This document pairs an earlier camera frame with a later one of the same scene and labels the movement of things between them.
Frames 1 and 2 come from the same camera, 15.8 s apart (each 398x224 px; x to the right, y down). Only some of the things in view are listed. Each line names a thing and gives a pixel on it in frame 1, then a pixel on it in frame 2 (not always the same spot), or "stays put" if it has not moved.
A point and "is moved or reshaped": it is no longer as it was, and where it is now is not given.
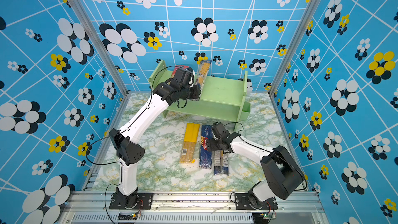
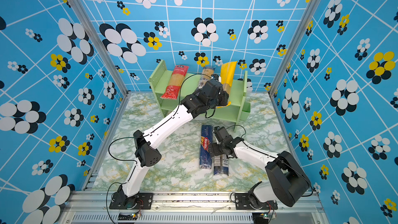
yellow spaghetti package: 188,151 → 227,71
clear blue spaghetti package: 221,162 stays put
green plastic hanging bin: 245,111 stays put
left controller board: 133,217 stays put
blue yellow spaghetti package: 203,69 is moved or reshaped
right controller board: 260,218 stays put
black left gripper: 197,92 → 225,98
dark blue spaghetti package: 205,155 stays put
